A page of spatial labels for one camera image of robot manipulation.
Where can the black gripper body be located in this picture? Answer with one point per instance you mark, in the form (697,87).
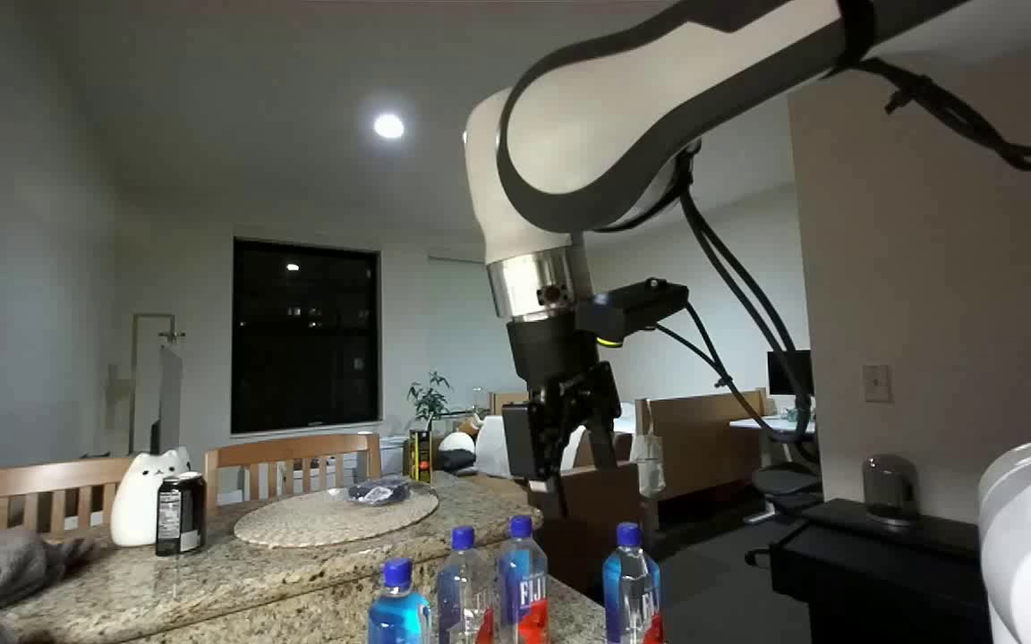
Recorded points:
(553,353)

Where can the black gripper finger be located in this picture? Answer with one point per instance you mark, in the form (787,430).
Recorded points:
(521,442)
(590,415)

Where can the blue-capped water bottle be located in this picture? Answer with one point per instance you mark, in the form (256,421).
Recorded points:
(632,591)
(463,594)
(398,614)
(524,591)

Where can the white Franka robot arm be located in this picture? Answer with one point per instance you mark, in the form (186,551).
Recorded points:
(661,110)

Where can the black and white bag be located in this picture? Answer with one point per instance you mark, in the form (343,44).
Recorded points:
(457,457)

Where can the potted green plant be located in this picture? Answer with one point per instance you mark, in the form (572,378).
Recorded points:
(426,398)

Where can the small bluish dish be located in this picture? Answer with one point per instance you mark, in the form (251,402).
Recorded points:
(378,491)

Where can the white desk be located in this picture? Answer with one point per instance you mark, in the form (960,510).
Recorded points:
(777,424)

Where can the black computer monitor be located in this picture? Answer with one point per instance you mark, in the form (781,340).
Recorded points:
(787,373)

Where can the dark office chair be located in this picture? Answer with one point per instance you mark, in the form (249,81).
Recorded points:
(787,488)

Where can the wooden slatted chair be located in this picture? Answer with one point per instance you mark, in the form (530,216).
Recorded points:
(26,480)
(287,452)

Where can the round ceiling light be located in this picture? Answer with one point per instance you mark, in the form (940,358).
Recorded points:
(389,126)

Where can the glass jar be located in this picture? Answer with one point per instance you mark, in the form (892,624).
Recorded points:
(887,488)

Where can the dark grey mesh panel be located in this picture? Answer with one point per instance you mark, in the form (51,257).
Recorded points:
(873,574)

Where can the dark labelled drink carton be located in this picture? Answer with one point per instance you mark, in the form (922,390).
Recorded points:
(181,511)

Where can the grey crumpled cloth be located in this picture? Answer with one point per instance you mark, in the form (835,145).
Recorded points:
(1,566)

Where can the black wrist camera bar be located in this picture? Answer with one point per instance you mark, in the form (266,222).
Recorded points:
(636,305)

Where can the wooden bed frame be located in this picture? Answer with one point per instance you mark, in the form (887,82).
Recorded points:
(700,448)

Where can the white wall switch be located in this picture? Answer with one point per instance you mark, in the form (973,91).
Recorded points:
(877,385)

